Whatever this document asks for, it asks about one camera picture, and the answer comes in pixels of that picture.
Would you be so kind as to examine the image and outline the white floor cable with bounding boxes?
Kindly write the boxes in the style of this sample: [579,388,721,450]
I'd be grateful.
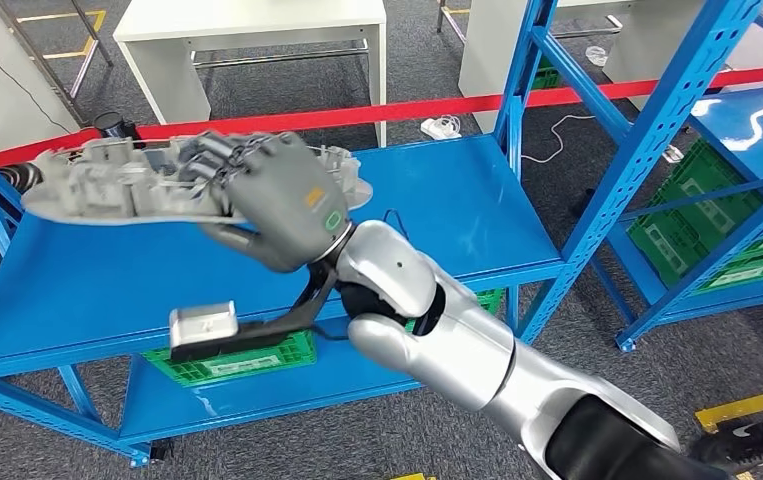
[520,113,598,164]

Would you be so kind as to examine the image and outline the red barrier belt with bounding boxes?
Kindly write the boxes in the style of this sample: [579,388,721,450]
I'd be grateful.
[0,62,763,168]

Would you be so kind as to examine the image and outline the white table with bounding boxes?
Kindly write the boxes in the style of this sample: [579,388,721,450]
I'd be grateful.
[457,0,624,134]
[602,0,763,111]
[112,0,389,148]

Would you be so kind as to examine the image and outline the black round stool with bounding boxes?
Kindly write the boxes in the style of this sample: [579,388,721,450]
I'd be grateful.
[0,162,43,240]

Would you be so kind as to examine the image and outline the white power strip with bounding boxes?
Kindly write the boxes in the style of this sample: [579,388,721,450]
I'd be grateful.
[419,115,463,142]

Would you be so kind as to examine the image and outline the black barrier post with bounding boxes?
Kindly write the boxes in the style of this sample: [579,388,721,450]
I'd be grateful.
[94,111,144,144]

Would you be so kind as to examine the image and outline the silver plastic wheel hubcap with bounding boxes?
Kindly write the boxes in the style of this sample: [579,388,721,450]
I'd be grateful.
[21,130,374,228]

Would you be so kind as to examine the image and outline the white cabinet panel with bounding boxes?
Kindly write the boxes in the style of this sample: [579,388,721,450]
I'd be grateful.
[0,0,84,154]

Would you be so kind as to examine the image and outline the person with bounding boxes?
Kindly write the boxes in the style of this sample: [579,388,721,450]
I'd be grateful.
[688,418,763,475]

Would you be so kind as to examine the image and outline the blue metal shelf rack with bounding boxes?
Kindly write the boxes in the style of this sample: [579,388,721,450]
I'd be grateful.
[0,0,763,468]
[612,13,763,352]

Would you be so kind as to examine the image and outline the steel table frame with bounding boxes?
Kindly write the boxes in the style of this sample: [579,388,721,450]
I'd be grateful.
[0,0,115,125]

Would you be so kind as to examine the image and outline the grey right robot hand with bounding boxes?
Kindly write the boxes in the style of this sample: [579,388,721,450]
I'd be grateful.
[178,130,356,274]

